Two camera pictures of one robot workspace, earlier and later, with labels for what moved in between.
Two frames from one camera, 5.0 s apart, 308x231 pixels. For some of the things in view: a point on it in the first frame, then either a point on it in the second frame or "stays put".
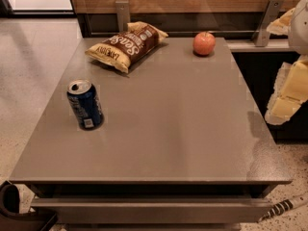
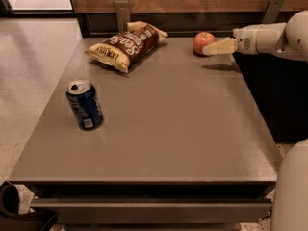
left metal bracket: (122, 13) stays put
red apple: (204, 43) stays put
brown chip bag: (127, 47) stays put
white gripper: (299, 28) → (245, 40)
